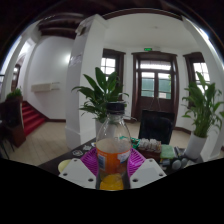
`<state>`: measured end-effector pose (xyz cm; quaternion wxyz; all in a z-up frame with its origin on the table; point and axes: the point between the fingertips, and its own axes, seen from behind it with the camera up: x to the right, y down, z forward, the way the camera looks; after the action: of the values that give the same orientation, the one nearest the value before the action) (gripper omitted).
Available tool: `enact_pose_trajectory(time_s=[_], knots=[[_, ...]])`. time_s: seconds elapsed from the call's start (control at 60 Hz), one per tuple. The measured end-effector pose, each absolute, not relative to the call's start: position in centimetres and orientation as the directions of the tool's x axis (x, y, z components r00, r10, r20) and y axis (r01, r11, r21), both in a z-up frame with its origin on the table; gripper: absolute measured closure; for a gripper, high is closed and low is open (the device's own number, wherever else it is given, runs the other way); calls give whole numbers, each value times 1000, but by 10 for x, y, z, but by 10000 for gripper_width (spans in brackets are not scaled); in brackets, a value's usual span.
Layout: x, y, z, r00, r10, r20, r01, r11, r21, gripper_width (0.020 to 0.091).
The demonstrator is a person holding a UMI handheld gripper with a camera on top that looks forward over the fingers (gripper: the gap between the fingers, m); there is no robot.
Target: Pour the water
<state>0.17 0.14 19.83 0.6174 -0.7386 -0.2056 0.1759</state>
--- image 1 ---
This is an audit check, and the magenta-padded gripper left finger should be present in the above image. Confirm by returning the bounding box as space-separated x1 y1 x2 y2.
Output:
59 147 99 190

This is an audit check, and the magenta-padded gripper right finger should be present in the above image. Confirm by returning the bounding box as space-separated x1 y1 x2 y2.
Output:
128 147 167 190

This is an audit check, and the orange juice bottle black cap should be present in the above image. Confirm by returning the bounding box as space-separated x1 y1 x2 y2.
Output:
95 101 133 192

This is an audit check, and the brown box of white items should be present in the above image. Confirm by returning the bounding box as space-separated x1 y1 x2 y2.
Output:
137 137 163 158

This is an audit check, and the green sponge cloth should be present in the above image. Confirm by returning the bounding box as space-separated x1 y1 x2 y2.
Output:
159 144 177 160

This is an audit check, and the green snack packet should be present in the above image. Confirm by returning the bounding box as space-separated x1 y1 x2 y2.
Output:
129 137 142 150

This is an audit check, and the grey rounded device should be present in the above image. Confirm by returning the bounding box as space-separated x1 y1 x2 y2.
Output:
170 158 190 171

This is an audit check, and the black chair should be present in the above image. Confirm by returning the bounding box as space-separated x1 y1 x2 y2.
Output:
137 109 176 145

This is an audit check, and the leafy plant in white pot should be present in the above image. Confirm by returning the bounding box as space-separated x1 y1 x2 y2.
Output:
181 71 224 160
71 66 130 136

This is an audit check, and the red carpeted staircase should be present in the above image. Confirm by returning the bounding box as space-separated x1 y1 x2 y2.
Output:
20 100 48 137

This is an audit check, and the dark wooden cabinet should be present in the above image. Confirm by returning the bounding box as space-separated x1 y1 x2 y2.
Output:
0 98 27 148

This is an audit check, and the dark wooden double door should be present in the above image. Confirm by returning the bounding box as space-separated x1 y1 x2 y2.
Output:
130 50 180 121

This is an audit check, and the small green potted plant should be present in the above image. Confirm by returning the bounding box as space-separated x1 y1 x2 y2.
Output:
5 87 24 102

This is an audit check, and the dark-framed window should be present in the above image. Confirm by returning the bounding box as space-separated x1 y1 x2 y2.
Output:
100 48 127 94
182 51 212 101

